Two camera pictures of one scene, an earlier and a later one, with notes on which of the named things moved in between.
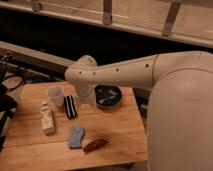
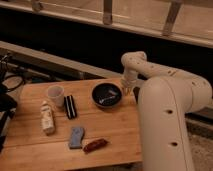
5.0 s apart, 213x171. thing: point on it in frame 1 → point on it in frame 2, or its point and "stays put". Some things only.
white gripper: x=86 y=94 → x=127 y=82
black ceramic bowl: x=107 y=96 stays put
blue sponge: x=76 y=136 stays put
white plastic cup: x=56 y=95 stays put
